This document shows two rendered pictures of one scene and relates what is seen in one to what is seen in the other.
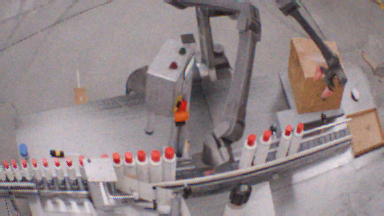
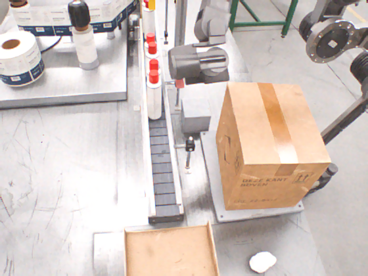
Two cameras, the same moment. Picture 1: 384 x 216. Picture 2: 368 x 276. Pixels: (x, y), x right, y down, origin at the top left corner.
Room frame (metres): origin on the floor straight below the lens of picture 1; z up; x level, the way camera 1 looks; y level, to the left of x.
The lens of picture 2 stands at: (2.14, -1.18, 1.70)
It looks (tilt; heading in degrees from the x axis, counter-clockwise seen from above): 52 degrees down; 97
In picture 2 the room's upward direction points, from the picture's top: 6 degrees clockwise
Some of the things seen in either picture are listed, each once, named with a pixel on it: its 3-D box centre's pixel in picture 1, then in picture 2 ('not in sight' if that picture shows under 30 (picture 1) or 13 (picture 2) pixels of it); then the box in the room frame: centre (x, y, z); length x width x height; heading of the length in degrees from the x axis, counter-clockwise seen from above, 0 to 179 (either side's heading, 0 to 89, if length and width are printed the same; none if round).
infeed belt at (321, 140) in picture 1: (197, 178); (150, 54); (1.81, -0.05, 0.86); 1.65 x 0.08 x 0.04; 109
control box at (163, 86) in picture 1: (169, 76); not in sight; (1.85, 0.08, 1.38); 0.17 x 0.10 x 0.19; 164
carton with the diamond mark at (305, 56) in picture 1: (318, 74); (263, 146); (2.33, -0.59, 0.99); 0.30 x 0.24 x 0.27; 104
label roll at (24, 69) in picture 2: not in sight; (17, 58); (1.29, -0.33, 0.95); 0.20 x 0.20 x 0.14
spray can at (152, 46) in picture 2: (263, 148); (152, 66); (1.89, -0.29, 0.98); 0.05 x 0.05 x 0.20
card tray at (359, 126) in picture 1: (366, 130); (172, 275); (2.12, -0.99, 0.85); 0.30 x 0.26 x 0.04; 109
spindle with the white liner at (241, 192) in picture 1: (236, 205); (83, 35); (1.57, -0.21, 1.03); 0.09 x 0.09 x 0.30
